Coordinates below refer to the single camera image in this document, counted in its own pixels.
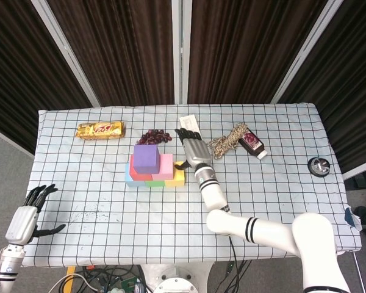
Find purple foam cube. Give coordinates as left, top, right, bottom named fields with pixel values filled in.
left=132, top=144, right=161, bottom=175

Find beige twine rope bundle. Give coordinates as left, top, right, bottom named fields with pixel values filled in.
left=207, top=122, right=248, bottom=160

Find white carton box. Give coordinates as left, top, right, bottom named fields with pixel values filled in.
left=179, top=114, right=202, bottom=135

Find white floor cable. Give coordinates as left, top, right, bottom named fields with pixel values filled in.
left=48, top=273, right=98, bottom=293

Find dark brown ribbed panel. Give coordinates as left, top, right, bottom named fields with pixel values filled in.
left=277, top=0, right=366, bottom=173
left=47, top=0, right=175, bottom=107
left=0, top=0, right=92, bottom=153
left=187, top=0, right=329, bottom=104

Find white black checkered tablecloth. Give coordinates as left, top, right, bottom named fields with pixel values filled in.
left=21, top=102, right=364, bottom=269

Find black hanging cables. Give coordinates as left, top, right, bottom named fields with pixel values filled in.
left=224, top=236, right=253, bottom=293

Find white partition frame post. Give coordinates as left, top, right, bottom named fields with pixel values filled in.
left=270, top=0, right=344, bottom=104
left=171, top=0, right=192, bottom=104
left=30, top=0, right=101, bottom=107

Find black floor cable tangle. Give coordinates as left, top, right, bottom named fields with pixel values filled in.
left=76, top=264, right=144, bottom=293

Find green circuit board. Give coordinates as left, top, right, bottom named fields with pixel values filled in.
left=120, top=278, right=141, bottom=290

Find light blue foam cube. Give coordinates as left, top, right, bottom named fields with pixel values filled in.
left=124, top=163, right=146, bottom=188

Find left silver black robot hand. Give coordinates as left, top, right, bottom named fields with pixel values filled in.
left=5, top=183, right=66, bottom=247

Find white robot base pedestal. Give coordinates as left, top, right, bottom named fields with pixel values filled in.
left=140, top=262, right=214, bottom=293

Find yellow foam cube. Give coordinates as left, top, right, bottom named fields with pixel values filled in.
left=164, top=161, right=186, bottom=187

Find gold snack package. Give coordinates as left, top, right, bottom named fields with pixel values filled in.
left=75, top=121, right=126, bottom=141

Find pink foam cube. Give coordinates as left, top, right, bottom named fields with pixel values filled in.
left=151, top=153, right=174, bottom=181

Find red foam cube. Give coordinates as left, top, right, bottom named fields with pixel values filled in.
left=129, top=154, right=153, bottom=182

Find dark red grape bunch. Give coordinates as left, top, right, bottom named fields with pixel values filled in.
left=136, top=129, right=173, bottom=146

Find dark juice bottle white cap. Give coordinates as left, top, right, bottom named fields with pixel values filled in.
left=238, top=129, right=268, bottom=161

